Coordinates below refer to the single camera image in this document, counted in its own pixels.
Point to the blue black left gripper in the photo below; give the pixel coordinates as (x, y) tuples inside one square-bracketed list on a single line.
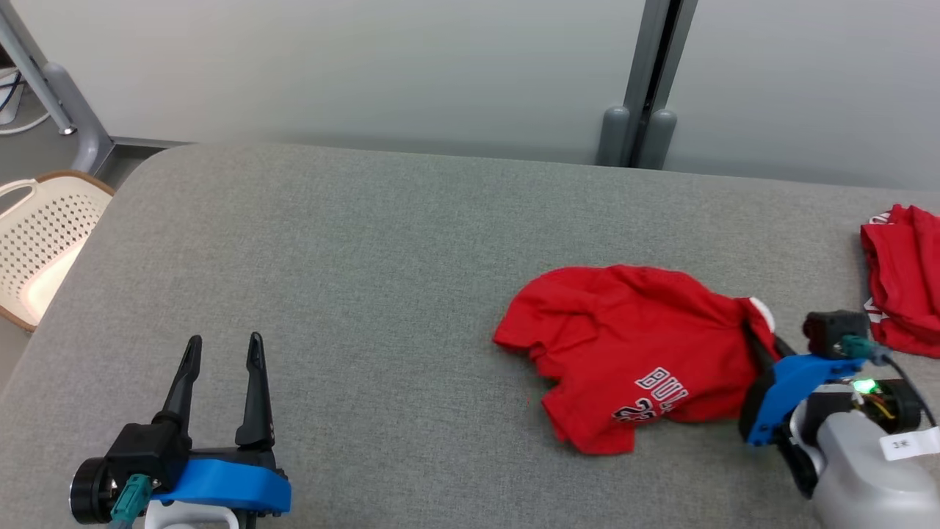
[(228, 485)]

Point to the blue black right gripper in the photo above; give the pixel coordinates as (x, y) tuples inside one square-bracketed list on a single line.
[(786, 389)]

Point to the red basketball shorts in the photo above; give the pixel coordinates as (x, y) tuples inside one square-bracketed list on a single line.
[(624, 323)]

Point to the red basketball jersey top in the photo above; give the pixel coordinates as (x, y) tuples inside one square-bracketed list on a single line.
[(907, 279)]

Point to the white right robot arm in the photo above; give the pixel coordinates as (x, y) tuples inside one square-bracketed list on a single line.
[(866, 477)]

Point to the cream perforated laundry basket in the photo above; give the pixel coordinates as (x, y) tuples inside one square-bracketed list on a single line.
[(44, 235)]

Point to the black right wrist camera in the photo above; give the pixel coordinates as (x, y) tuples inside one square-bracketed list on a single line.
[(833, 330)]

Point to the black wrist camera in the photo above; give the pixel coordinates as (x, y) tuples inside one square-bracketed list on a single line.
[(833, 330), (150, 452)]

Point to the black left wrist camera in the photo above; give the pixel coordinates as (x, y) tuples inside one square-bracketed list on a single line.
[(150, 452)]

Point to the grey partition post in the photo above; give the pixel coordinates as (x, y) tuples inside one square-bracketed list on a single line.
[(650, 73)]

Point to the grey metal frame leg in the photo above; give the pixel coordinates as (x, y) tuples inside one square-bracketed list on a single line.
[(73, 110)]

